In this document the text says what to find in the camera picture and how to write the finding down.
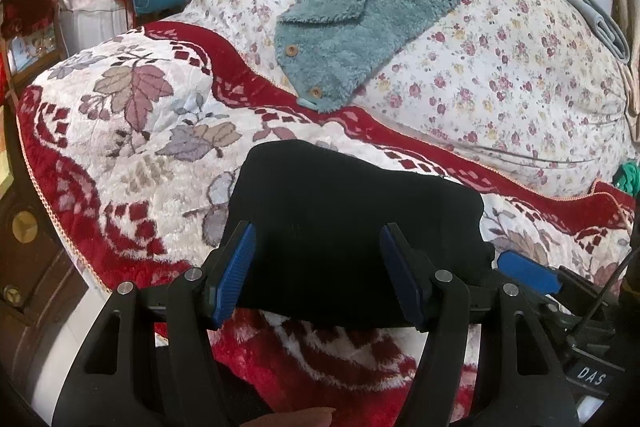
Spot wooden cabinet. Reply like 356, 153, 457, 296
0, 107, 93, 343

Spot grey cloth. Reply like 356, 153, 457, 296
559, 0, 628, 60

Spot black pants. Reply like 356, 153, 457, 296
220, 139, 493, 333

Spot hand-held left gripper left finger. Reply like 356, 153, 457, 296
51, 221, 257, 427

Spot red patterned blanket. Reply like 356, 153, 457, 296
15, 21, 636, 427

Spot chair with red cover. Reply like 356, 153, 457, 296
0, 0, 68, 72

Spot person's left hand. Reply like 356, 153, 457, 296
247, 407, 337, 427

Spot green cloth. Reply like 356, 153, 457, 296
614, 161, 640, 198

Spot beige curtain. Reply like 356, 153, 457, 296
607, 0, 640, 128

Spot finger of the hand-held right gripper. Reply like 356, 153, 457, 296
496, 251, 601, 308

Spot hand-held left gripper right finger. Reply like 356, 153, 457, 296
379, 223, 582, 427

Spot white pleated cloth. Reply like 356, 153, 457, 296
65, 6, 136, 58

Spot floral quilt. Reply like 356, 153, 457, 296
182, 0, 633, 198

